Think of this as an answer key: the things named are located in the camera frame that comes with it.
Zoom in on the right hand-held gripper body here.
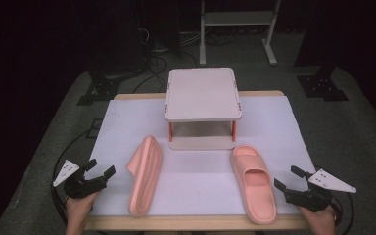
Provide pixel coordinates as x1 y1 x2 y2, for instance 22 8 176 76
283 168 357 213

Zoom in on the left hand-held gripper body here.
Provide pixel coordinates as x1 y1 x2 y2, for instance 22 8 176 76
52 159 109 200

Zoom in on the pink rubber slipper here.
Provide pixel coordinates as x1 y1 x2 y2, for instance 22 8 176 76
230 144 278 225
125 134 164 218

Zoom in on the white two-tier shoe rack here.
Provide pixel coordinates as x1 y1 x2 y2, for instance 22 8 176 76
164 67 243 151

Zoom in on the person's right hand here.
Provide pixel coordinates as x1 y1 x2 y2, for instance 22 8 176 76
298 204 337 235

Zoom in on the person's left hand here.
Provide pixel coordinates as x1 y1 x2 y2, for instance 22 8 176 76
66 190 101 235

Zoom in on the black stand base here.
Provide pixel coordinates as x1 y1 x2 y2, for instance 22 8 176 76
296 62 350 102
76 70 125 106

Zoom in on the white table cover sheet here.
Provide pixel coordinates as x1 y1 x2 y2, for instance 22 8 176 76
87 96 317 217

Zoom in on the wooden table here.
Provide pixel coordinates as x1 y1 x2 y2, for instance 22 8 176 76
84 90 311 232

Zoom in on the right hand-held gripper cable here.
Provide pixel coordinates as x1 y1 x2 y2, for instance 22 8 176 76
329 194 344 228

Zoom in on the hand-held gripper cable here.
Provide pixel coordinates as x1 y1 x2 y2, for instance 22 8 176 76
50 182 69 226
329 194 344 228

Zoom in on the thin black floor cable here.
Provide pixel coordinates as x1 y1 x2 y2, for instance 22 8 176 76
339 192 355 235
52 129 92 184

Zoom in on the left hand-held gripper cable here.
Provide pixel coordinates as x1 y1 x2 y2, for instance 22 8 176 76
50 182 69 226

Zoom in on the tangle of floor cables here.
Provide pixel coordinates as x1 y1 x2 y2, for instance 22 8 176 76
131 27 200 94

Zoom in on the white metal desk frame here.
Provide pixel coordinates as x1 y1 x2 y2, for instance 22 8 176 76
199 0 282 67

